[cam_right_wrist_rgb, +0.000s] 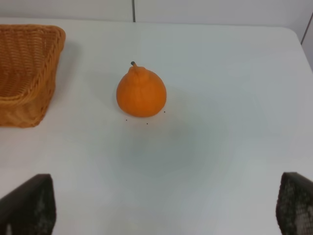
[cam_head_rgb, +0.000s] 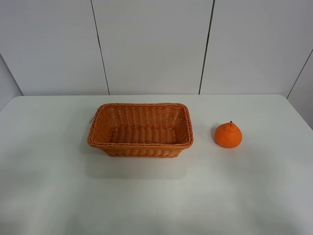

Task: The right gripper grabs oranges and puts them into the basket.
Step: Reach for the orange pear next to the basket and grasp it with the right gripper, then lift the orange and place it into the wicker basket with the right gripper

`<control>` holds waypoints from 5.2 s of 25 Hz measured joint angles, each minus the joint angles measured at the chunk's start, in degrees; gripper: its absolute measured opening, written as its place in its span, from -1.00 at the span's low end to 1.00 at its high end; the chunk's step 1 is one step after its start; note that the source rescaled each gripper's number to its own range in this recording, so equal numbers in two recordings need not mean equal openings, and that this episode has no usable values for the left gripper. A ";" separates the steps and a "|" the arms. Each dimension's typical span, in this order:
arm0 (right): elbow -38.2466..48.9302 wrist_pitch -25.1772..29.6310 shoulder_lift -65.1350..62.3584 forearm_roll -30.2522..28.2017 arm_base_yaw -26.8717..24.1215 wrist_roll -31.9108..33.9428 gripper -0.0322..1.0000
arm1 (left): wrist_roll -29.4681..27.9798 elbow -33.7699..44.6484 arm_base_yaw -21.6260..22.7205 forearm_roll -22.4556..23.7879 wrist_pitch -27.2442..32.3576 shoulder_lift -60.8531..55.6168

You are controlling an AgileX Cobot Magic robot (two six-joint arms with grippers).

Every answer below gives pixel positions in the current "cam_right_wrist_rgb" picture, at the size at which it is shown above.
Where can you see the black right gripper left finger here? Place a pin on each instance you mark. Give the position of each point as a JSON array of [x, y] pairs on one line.
[[30, 209]]

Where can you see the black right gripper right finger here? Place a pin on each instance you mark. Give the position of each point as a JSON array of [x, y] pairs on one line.
[[294, 207]]

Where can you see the orange with stem knob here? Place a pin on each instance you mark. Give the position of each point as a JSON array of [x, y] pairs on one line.
[[141, 92]]

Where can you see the orange wicker basket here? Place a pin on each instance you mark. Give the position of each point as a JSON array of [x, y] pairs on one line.
[[29, 58]]

